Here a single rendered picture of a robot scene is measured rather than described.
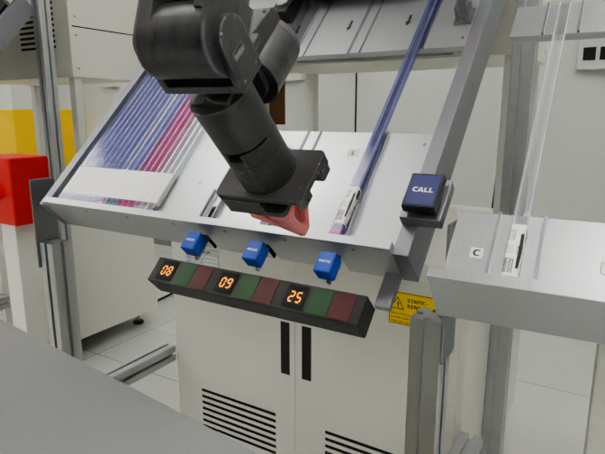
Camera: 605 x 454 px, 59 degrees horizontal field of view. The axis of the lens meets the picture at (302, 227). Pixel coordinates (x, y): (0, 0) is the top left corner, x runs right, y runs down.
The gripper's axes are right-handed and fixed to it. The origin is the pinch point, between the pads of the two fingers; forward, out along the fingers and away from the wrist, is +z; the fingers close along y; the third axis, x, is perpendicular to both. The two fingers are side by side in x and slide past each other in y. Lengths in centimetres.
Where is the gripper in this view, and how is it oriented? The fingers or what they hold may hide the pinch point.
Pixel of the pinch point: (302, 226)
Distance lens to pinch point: 59.3
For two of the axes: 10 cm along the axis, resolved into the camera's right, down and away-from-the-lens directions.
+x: -3.8, 8.0, -4.6
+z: 3.6, 5.9, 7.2
